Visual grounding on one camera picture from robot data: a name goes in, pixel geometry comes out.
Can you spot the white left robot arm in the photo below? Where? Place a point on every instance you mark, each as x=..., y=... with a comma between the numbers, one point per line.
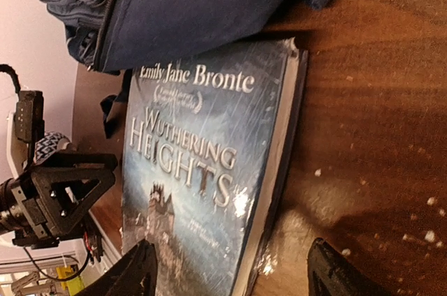
x=26, y=128

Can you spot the navy blue student backpack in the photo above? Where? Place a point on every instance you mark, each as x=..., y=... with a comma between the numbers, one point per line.
x=114, y=36

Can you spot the red patterned bowl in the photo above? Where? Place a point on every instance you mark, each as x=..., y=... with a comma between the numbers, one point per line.
x=49, y=146

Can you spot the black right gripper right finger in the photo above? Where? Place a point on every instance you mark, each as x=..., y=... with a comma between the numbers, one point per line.
x=329, y=273

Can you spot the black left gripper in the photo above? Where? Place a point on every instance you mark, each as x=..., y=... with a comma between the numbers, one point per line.
x=50, y=200

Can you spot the black notebook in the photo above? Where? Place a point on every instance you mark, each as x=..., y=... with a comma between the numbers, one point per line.
x=207, y=145

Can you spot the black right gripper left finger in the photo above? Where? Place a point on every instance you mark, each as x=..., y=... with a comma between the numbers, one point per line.
x=134, y=274

